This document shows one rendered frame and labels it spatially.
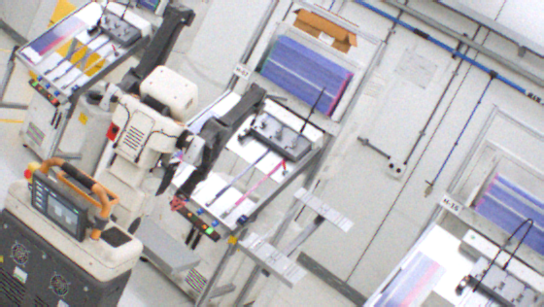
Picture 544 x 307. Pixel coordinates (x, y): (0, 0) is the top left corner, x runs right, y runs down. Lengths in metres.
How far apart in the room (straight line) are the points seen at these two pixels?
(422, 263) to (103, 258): 1.59
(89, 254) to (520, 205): 2.01
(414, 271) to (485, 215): 0.46
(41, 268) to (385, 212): 3.10
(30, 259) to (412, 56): 3.37
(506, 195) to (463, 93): 1.73
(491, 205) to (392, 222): 1.82
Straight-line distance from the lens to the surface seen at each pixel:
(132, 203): 2.48
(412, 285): 2.96
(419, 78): 4.72
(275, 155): 3.34
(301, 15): 3.84
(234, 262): 3.45
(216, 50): 5.55
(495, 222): 3.06
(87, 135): 4.17
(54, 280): 2.33
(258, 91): 2.71
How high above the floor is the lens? 1.84
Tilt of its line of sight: 14 degrees down
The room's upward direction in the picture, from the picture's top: 28 degrees clockwise
